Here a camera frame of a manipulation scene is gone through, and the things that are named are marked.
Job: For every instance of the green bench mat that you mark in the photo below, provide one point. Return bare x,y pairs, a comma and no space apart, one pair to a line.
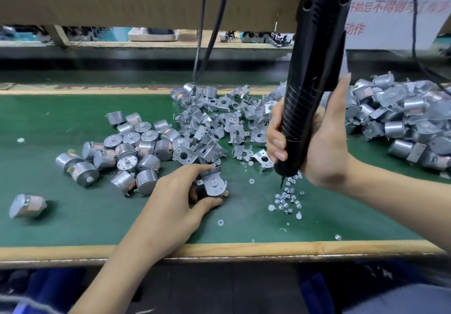
28,120

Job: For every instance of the pile of assembled motors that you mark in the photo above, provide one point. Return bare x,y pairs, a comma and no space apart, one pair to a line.
405,116

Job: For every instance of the scatter of small silver screws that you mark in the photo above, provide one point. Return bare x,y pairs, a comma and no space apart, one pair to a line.
285,201

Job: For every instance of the silver round motor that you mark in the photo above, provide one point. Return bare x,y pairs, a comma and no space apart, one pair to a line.
218,189

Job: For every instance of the black electric screwdriver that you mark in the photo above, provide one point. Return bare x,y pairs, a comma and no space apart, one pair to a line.
313,56

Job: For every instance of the white paper sign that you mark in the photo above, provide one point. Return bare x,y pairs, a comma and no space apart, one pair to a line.
402,7

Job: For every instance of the grey blue trousers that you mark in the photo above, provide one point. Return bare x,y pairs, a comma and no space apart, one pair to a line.
402,300

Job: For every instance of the pile of silver motors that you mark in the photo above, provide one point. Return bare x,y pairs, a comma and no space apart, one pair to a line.
127,155

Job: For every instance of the blue plastic bin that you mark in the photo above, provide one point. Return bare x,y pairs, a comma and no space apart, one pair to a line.
49,289

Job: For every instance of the silver metal bracket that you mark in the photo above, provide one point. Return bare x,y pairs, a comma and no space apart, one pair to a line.
211,178

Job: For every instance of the person's left forearm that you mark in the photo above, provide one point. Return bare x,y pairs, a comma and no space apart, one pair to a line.
123,282

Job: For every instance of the person's right hand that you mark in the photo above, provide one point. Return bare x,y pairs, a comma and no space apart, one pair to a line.
328,148

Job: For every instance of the person's left hand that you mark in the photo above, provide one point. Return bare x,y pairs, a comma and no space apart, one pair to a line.
169,215

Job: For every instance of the pile of metal brackets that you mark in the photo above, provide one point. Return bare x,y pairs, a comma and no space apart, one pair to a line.
218,120

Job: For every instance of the brown back panel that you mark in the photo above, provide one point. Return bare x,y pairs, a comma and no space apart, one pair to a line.
141,0

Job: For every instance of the dark blue crate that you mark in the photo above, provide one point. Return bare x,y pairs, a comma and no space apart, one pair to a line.
317,293

